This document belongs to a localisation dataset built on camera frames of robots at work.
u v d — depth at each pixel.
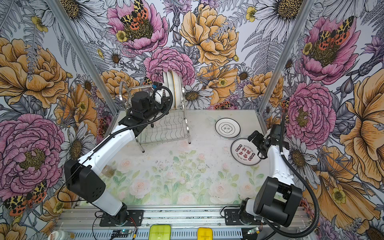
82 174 0.42
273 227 0.43
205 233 0.70
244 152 0.97
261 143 0.73
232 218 0.74
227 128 1.08
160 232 0.69
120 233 0.71
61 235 0.63
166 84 0.72
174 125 1.06
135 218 0.74
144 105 0.59
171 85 0.73
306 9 0.72
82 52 0.87
